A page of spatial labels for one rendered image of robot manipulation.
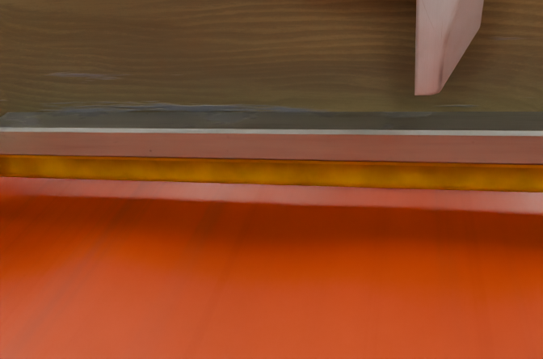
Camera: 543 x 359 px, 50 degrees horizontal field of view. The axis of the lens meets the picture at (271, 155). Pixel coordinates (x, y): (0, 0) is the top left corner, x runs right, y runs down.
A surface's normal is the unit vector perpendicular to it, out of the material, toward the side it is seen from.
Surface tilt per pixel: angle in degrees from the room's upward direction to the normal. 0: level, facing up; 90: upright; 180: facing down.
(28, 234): 0
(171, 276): 0
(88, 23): 90
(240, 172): 90
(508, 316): 0
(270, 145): 90
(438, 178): 90
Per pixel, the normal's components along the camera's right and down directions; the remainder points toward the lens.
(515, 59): -0.22, 0.48
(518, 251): -0.10, -0.87
